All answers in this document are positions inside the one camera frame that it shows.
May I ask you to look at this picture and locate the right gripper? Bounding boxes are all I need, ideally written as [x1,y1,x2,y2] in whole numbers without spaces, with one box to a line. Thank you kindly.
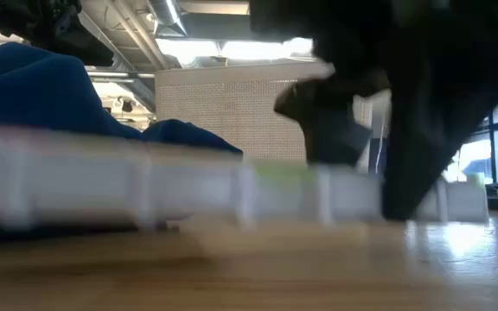
[248,0,498,168]

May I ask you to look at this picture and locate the rainbow-lidded weekly pill organizer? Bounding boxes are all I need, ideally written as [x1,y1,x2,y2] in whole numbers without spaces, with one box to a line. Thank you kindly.
[0,122,491,231]

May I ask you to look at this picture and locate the dark blue fabric sling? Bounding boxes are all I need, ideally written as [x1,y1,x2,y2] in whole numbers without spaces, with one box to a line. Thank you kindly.
[0,41,245,244]

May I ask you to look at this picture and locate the white perforated plastic basket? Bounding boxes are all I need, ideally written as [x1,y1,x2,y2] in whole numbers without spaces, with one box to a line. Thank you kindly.
[154,61,391,170]

